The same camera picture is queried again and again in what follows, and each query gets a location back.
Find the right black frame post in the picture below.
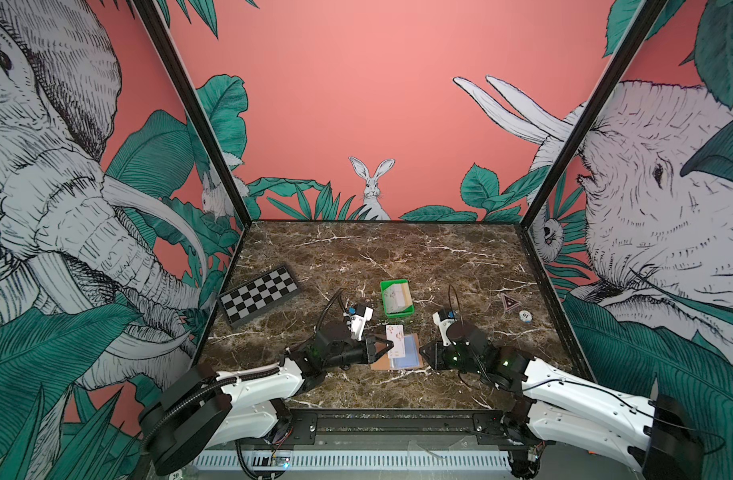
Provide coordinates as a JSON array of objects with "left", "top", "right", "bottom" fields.
[{"left": 519, "top": 0, "right": 667, "bottom": 232}]

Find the left black frame post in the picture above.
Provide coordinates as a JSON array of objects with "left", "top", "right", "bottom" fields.
[{"left": 132, "top": 0, "right": 252, "bottom": 231}]

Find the white VIP credit card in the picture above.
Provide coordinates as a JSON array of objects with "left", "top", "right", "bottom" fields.
[{"left": 385, "top": 324, "right": 406, "bottom": 359}]

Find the black mounting rail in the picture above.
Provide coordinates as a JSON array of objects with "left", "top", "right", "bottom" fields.
[{"left": 284, "top": 408, "right": 540, "bottom": 450}]

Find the white slotted cable duct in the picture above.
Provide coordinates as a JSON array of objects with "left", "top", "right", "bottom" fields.
[{"left": 191, "top": 449, "right": 512, "bottom": 473}]

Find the green plastic card tray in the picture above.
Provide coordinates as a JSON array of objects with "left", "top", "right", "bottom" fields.
[{"left": 380, "top": 279, "right": 414, "bottom": 318}]

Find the black frame post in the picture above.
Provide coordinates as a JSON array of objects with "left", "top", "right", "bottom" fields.
[
  {"left": 132, "top": 0, "right": 252, "bottom": 231},
  {"left": 519, "top": 0, "right": 667, "bottom": 232}
]

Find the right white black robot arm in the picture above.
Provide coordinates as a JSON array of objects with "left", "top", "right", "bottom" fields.
[{"left": 419, "top": 319, "right": 706, "bottom": 479}]

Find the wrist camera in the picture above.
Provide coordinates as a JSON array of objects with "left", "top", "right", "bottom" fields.
[
  {"left": 432, "top": 309, "right": 456, "bottom": 347},
  {"left": 344, "top": 304, "right": 373, "bottom": 341}
]

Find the triangle marker sticker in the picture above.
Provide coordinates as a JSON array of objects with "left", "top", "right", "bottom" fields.
[{"left": 500, "top": 293, "right": 520, "bottom": 313}]

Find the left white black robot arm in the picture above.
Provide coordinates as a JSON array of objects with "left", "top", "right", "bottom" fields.
[{"left": 138, "top": 321, "right": 394, "bottom": 476}]

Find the tan leather card holder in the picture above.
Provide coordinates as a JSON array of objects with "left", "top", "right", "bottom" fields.
[{"left": 370, "top": 334, "right": 426, "bottom": 371}]

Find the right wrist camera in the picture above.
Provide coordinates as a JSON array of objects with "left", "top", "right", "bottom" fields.
[{"left": 432, "top": 309, "right": 456, "bottom": 347}]

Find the black white checkerboard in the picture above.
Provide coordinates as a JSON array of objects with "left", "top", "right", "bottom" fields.
[{"left": 220, "top": 264, "right": 302, "bottom": 330}]

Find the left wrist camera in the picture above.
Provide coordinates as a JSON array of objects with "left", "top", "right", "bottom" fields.
[{"left": 344, "top": 304, "right": 373, "bottom": 341}]

